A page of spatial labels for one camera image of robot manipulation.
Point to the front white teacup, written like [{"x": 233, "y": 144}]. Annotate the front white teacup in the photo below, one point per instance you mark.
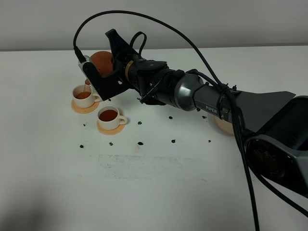
[{"x": 109, "y": 118}]

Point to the rear white teacup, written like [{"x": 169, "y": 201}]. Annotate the rear white teacup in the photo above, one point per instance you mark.
[{"x": 84, "y": 96}]

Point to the orange coaster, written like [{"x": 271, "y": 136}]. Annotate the orange coaster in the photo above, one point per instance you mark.
[
  {"x": 110, "y": 132},
  {"x": 80, "y": 110}
]

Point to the white teacup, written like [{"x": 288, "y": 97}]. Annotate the white teacup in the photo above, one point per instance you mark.
[
  {"x": 84, "y": 96},
  {"x": 109, "y": 118}
]

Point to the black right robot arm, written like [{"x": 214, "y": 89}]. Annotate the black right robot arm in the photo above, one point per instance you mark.
[{"x": 274, "y": 125}]

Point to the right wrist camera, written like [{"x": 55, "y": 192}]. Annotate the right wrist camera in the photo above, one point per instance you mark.
[{"x": 96, "y": 77}]

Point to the rear orange coaster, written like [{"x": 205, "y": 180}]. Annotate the rear orange coaster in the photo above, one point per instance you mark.
[{"x": 80, "y": 110}]

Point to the brown clay teapot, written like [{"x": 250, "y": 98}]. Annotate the brown clay teapot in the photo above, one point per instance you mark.
[{"x": 103, "y": 62}]

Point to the cream teapot saucer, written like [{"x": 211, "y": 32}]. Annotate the cream teapot saucer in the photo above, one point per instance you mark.
[{"x": 224, "y": 126}]

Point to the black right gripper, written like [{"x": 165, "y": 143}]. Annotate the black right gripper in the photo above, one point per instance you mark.
[{"x": 153, "y": 80}]

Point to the front orange coaster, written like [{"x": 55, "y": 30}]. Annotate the front orange coaster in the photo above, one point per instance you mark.
[{"x": 110, "y": 132}]

